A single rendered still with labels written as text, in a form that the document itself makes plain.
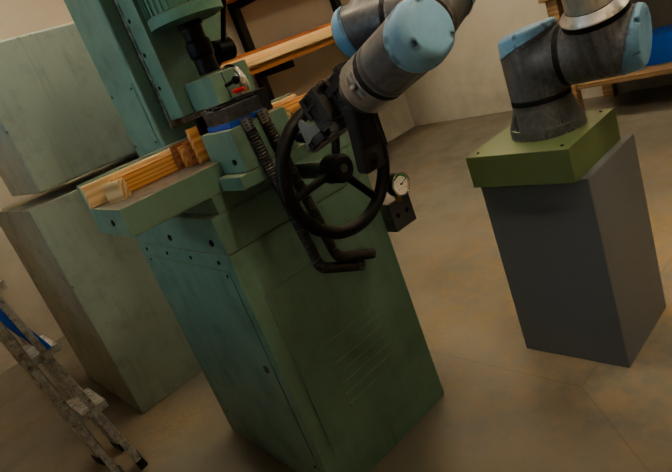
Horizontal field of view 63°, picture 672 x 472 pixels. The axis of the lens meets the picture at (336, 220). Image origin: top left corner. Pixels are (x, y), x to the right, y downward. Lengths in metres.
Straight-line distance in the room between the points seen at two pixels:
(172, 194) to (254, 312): 0.32
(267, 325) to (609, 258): 0.86
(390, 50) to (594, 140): 0.87
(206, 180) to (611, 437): 1.09
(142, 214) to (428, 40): 0.64
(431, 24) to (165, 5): 0.72
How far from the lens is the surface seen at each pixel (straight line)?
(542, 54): 1.47
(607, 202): 1.53
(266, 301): 1.26
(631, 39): 1.41
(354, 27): 0.93
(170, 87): 1.44
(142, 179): 1.29
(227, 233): 1.20
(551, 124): 1.51
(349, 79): 0.83
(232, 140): 1.11
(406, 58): 0.75
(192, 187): 1.16
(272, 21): 4.56
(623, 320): 1.64
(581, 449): 1.51
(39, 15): 3.82
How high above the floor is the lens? 1.06
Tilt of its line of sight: 17 degrees down
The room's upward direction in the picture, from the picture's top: 21 degrees counter-clockwise
